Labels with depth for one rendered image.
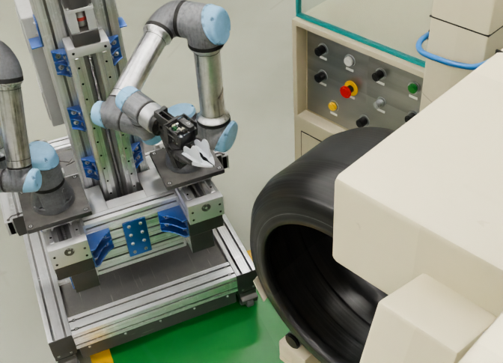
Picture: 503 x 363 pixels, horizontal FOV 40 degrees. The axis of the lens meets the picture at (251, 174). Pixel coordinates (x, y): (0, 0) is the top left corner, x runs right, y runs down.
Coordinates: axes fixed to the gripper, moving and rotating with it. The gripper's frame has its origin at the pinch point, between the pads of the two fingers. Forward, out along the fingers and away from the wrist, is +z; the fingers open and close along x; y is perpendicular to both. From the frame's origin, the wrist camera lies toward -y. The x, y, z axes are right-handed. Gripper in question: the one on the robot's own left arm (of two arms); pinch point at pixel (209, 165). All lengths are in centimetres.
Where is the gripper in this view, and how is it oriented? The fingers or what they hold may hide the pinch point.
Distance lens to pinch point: 177.6
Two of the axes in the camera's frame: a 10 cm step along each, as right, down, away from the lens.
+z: 7.1, 5.2, -4.8
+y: 0.3, -7.0, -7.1
